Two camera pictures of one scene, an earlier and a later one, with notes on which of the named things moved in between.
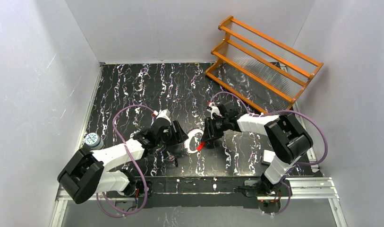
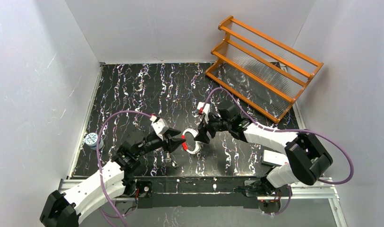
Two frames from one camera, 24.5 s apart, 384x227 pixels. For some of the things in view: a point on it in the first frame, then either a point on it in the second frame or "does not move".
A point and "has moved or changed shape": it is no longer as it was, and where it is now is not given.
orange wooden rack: (265, 73) does not move
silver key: (171, 158) has moved or changed shape
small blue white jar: (92, 140) does not move
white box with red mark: (267, 156) does not move
